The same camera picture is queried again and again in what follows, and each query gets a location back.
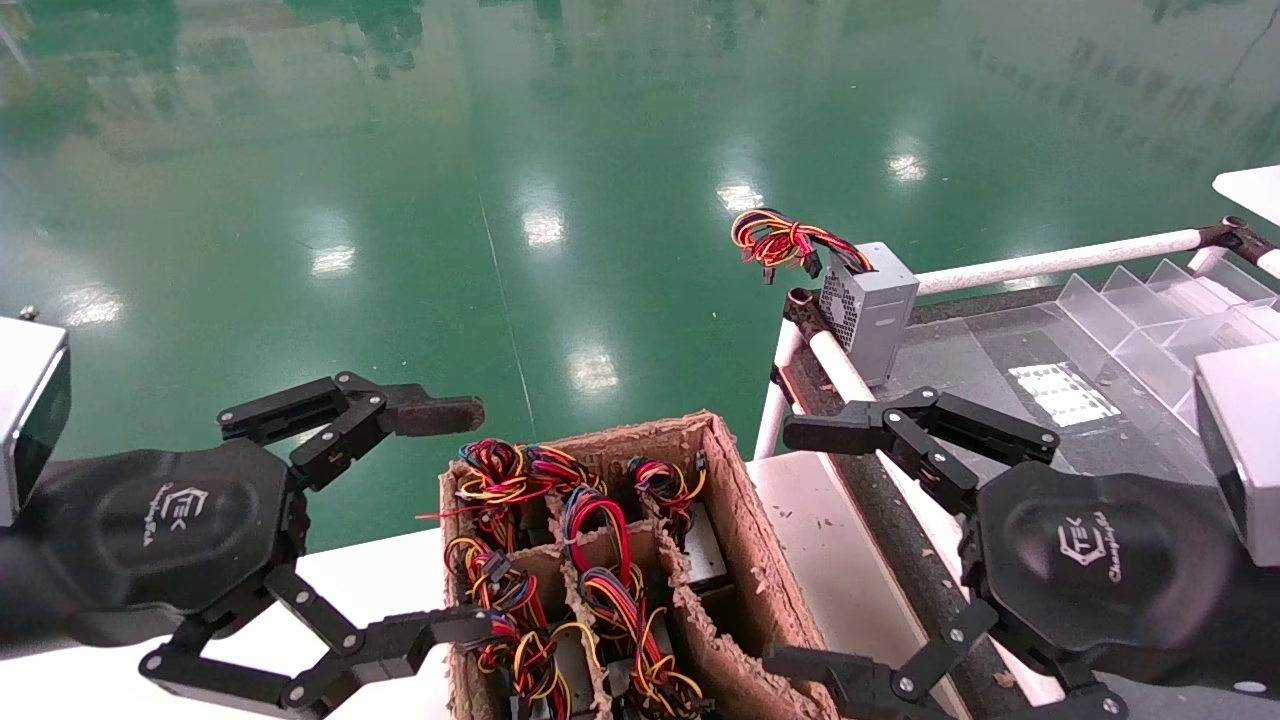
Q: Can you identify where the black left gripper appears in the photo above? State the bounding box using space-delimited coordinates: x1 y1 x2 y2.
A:
0 372 496 720

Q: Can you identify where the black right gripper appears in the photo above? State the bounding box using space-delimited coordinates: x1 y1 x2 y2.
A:
765 388 1280 720

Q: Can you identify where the grey power supply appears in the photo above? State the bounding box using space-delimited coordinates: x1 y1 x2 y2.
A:
443 535 579 720
527 445 636 579
732 208 921 389
578 565 711 720
418 438 566 546
625 452 728 593

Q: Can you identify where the brown cardboard divider box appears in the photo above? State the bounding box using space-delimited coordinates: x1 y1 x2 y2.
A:
437 410 841 720

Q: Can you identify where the black tube joint connector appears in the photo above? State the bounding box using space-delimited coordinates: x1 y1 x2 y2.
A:
1195 215 1280 266
783 288 831 341

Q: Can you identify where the clear acrylic divider tray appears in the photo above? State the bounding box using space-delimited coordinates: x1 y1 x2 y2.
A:
1055 258 1280 436

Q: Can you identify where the white table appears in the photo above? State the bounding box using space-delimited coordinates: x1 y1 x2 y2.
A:
1212 165 1280 229

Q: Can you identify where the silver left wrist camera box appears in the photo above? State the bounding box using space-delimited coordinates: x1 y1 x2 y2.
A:
0 315 71 526

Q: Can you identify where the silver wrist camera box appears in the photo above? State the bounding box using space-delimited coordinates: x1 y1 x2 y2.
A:
1193 343 1280 568
0 315 71 526

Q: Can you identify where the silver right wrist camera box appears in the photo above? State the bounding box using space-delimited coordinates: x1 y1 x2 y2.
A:
1193 343 1280 568

